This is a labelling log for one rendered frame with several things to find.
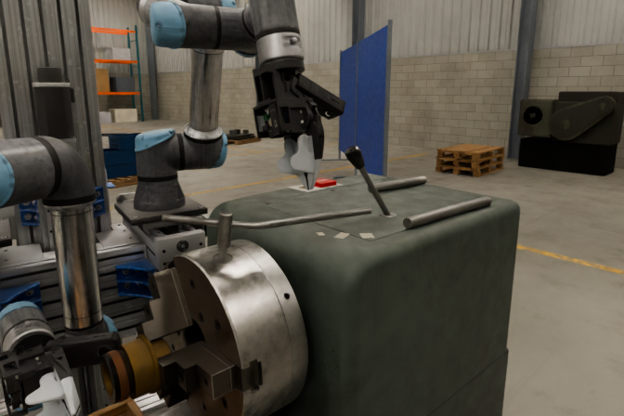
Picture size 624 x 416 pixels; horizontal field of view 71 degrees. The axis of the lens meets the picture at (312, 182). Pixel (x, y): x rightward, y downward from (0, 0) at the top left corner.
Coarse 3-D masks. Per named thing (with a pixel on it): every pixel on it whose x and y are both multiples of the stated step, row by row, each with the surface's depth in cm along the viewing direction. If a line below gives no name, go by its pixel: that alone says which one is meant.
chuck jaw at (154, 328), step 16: (160, 272) 76; (176, 272) 78; (160, 288) 75; (176, 288) 76; (160, 304) 74; (176, 304) 75; (160, 320) 72; (176, 320) 74; (192, 320) 75; (160, 336) 71
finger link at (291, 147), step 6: (288, 138) 75; (288, 144) 75; (294, 144) 75; (288, 150) 74; (294, 150) 75; (282, 156) 74; (288, 156) 74; (282, 162) 73; (288, 162) 74; (282, 168) 73; (288, 168) 74; (294, 174) 74; (300, 174) 75; (306, 174) 75; (300, 180) 76; (306, 180) 74; (306, 186) 74
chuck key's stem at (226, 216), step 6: (222, 210) 71; (228, 210) 71; (222, 216) 70; (228, 216) 70; (222, 222) 70; (228, 222) 70; (222, 228) 70; (228, 228) 71; (222, 234) 71; (228, 234) 71; (222, 240) 71; (228, 240) 71; (222, 246) 71; (228, 246) 72; (222, 252) 72; (222, 258) 73
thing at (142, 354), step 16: (144, 336) 70; (112, 352) 67; (128, 352) 67; (144, 352) 67; (160, 352) 69; (112, 368) 64; (128, 368) 66; (144, 368) 66; (112, 384) 64; (128, 384) 65; (144, 384) 66; (160, 384) 68; (112, 400) 66
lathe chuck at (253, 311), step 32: (192, 256) 73; (192, 288) 74; (224, 288) 67; (256, 288) 70; (224, 320) 66; (256, 320) 67; (224, 352) 67; (256, 352) 65; (288, 352) 69; (256, 384) 66; (288, 384) 70
